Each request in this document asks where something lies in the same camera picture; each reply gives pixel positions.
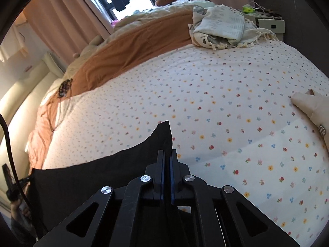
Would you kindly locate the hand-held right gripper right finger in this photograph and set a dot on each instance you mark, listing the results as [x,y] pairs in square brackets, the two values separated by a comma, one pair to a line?
[172,177]

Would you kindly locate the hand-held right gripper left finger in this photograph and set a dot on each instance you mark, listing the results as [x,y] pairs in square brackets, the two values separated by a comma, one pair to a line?
[161,175]

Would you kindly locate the black jacket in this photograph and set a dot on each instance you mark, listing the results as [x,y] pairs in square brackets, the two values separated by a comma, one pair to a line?
[102,169]

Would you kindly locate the person's left hand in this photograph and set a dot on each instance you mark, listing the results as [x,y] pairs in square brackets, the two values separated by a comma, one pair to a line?
[21,208]

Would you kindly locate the beige padded headboard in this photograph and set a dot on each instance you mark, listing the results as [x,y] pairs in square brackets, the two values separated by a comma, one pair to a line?
[20,103]

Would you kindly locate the white floral bed sheet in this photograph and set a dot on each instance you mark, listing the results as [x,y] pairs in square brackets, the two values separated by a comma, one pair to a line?
[231,108]

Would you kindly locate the orange blanket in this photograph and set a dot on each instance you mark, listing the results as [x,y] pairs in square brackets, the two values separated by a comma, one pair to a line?
[128,49]

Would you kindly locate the beige plush toy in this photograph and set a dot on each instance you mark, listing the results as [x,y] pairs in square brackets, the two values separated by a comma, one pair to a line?
[90,46]

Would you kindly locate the folded beige cloth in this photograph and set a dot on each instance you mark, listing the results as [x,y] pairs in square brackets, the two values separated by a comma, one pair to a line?
[316,108]

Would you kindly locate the beige duvet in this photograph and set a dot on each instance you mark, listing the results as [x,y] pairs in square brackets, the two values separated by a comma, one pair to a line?
[159,12]

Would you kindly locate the pale printed folded cloth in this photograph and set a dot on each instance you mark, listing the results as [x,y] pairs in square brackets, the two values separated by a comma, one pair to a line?
[223,23]

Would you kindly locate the cream fringed cloth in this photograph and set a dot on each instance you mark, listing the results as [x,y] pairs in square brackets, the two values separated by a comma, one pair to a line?
[257,34]

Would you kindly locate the white nightstand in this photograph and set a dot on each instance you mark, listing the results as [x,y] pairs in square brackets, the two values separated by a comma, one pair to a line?
[272,24]

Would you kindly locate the green small item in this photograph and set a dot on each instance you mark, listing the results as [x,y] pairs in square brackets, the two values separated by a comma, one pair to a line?
[248,9]

